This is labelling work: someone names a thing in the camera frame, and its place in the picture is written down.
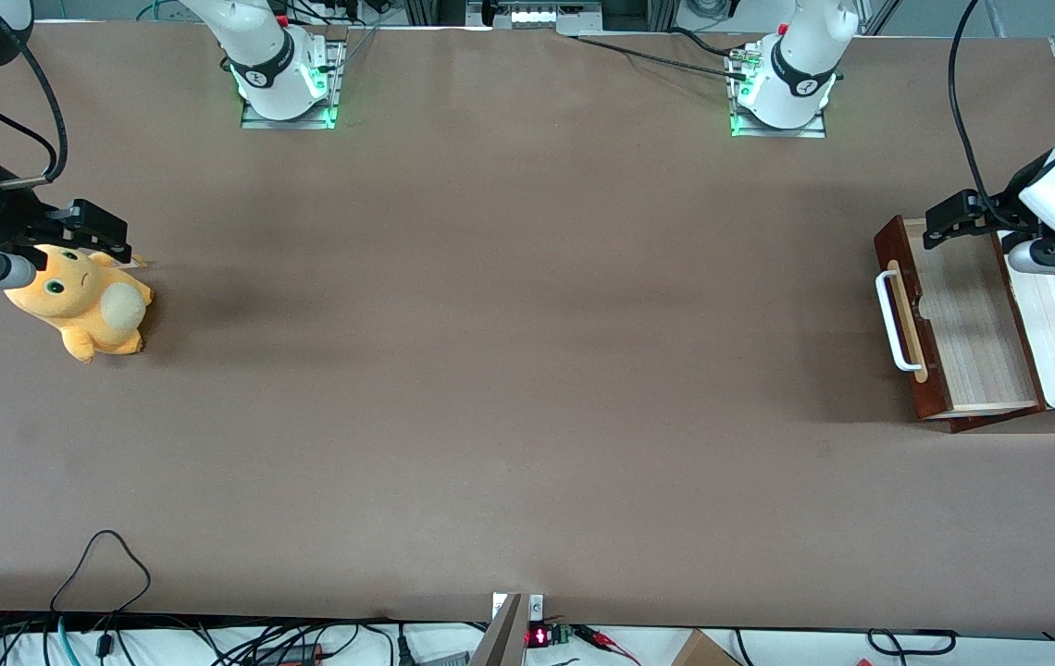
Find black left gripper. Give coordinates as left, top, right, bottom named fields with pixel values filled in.
left=924, top=148, right=1055, bottom=251

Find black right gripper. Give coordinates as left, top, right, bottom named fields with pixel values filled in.
left=0, top=162, right=133, bottom=265

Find brown wooden drawer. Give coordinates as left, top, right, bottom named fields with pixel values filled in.
left=873, top=215, right=1049, bottom=434

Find light wooden handle strip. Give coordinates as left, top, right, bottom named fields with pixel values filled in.
left=887, top=261, right=932, bottom=382

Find white drawer handle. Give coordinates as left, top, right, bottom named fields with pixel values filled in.
left=875, top=261, right=925, bottom=373

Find orange plush toy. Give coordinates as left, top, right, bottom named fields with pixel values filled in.
left=3, top=242, right=155, bottom=364

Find power strip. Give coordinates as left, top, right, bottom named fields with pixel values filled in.
left=467, top=0, right=602, bottom=31

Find black power adapter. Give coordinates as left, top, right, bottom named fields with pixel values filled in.
left=250, top=643, right=325, bottom=666

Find brown cardboard piece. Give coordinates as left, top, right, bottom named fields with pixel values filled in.
left=671, top=629, right=743, bottom=666

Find red clip leads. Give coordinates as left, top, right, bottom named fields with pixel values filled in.
left=574, top=625, right=641, bottom=665

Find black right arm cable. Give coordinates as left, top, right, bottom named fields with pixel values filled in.
left=0, top=44, right=68, bottom=186

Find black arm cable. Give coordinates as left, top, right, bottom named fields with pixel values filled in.
left=0, top=44, right=68, bottom=186
left=948, top=0, right=1033, bottom=232

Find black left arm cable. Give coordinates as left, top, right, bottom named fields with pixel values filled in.
left=948, top=0, right=1033, bottom=232

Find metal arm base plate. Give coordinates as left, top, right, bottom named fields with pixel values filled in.
left=727, top=42, right=828, bottom=140
left=241, top=37, right=348, bottom=130

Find looped black cable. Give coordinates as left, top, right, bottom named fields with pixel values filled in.
left=48, top=529, right=153, bottom=616

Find long black table cable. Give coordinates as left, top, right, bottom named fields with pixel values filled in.
left=572, top=32, right=751, bottom=80

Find flat black cable loop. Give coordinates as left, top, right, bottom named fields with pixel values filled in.
left=865, top=629, right=959, bottom=660

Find grey slanted post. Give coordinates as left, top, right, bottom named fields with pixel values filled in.
left=470, top=592, right=528, bottom=666

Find small white bracket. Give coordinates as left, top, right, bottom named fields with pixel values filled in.
left=490, top=594, right=547, bottom=623

